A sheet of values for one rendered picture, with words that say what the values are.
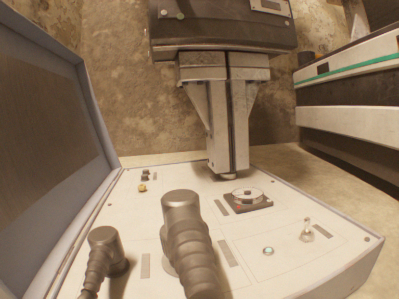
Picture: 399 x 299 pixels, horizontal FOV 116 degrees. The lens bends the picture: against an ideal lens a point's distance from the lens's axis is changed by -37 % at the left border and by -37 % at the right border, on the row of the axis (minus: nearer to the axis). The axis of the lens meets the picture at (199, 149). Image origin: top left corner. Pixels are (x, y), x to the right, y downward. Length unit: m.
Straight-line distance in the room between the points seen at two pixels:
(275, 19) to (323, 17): 0.98
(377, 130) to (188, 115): 0.71
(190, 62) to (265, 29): 0.12
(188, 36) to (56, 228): 0.27
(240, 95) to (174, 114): 0.59
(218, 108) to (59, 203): 0.25
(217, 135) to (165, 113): 0.60
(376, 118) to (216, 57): 0.32
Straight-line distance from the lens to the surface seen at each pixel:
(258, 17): 0.30
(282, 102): 0.97
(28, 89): 0.28
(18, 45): 0.31
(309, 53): 0.84
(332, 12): 1.37
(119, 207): 0.27
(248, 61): 0.31
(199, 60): 0.29
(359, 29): 0.74
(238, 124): 0.30
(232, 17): 0.28
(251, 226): 0.20
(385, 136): 0.42
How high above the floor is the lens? 0.17
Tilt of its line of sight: 11 degrees down
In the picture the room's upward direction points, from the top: 4 degrees counter-clockwise
